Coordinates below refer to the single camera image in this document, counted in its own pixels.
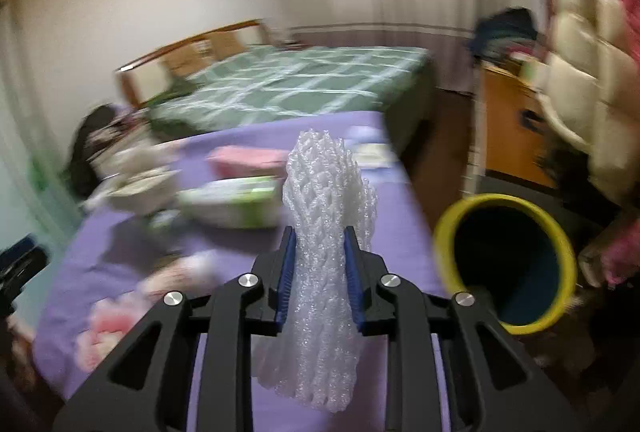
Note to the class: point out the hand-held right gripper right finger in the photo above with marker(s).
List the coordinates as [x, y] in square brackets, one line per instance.
[354, 282]

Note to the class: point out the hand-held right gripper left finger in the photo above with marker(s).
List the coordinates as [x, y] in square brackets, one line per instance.
[286, 282]

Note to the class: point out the white foam fruit net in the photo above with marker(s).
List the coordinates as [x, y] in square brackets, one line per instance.
[320, 192]

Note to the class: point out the yellow rimmed trash bin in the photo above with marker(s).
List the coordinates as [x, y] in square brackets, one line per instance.
[520, 252]

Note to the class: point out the purple floral tablecloth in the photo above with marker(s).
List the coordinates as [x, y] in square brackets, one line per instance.
[400, 222]

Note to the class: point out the green white packet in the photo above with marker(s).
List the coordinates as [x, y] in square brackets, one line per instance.
[230, 204]

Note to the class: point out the pink packet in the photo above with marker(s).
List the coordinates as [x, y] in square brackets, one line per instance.
[245, 161]

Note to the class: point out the green plaid bed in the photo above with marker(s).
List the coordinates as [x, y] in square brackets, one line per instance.
[310, 82]

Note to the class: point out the orange wooden desk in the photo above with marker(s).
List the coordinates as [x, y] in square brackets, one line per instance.
[505, 127]

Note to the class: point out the wooden bed headboard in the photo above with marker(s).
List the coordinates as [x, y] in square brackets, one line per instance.
[150, 82]

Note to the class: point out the pink floral cloth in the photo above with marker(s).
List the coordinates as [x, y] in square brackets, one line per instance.
[620, 252]

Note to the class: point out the pile of dark clothes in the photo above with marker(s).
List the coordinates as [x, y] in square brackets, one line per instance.
[505, 30]

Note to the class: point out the cream tufted padded chair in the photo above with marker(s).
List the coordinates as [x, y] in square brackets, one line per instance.
[590, 62]

